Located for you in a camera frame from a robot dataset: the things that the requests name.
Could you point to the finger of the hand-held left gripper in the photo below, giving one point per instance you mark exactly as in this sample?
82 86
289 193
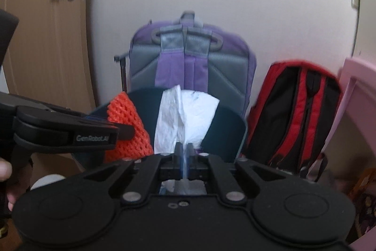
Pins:
126 133

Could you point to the dark floral patterned bag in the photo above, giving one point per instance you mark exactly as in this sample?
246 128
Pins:
364 204

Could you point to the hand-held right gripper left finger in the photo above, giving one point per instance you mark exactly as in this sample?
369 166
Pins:
179 159

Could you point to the white paper napkin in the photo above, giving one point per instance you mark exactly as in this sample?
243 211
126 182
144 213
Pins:
188 115

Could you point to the red and black backpack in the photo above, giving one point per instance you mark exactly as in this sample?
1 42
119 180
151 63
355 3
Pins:
296 109

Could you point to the dark plastic bin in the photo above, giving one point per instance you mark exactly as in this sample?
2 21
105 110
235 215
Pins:
229 133

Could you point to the orange foam net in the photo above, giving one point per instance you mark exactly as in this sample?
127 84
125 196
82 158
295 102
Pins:
129 124

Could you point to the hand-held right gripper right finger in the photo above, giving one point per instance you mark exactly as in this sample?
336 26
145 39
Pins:
191 159

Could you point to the person's left hand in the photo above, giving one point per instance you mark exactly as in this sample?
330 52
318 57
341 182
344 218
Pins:
5 170

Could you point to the brown wooden door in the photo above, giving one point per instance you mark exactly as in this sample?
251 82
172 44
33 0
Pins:
44 39

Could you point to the purple and grey backpack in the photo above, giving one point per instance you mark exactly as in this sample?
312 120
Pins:
191 68

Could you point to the pink chair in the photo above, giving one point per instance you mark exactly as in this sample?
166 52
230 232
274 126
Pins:
355 83

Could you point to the white round object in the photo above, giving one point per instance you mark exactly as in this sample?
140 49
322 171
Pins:
48 182

